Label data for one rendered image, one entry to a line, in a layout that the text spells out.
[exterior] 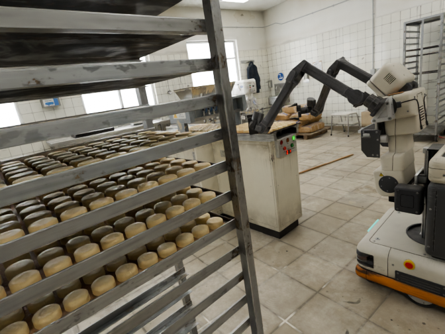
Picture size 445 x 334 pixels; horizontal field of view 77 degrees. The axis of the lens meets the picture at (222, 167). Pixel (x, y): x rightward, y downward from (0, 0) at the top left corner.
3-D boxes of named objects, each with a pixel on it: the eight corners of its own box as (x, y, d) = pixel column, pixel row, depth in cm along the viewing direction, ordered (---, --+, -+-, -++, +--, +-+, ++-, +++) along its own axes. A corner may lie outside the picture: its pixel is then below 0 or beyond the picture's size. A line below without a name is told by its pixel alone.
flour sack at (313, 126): (309, 134, 579) (308, 126, 575) (292, 133, 611) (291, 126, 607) (326, 127, 624) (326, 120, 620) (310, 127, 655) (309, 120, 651)
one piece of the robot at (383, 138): (402, 146, 171) (402, 111, 165) (387, 158, 154) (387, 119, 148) (374, 146, 183) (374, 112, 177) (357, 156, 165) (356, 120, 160)
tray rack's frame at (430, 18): (412, 131, 500) (416, 23, 453) (448, 132, 461) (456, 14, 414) (399, 139, 462) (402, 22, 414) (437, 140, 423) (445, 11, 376)
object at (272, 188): (223, 221, 279) (208, 132, 255) (246, 207, 300) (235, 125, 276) (280, 242, 227) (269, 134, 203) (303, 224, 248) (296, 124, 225)
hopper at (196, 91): (175, 105, 263) (172, 90, 259) (218, 97, 298) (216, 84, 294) (193, 103, 242) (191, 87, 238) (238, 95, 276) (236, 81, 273)
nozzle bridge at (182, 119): (173, 142, 268) (167, 107, 259) (227, 127, 313) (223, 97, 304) (194, 144, 244) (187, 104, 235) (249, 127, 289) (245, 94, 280)
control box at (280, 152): (275, 158, 212) (273, 140, 208) (293, 150, 227) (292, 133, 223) (279, 158, 209) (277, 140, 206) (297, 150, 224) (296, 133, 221)
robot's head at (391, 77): (418, 77, 152) (398, 59, 157) (407, 81, 139) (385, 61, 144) (396, 97, 163) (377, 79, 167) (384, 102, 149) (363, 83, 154)
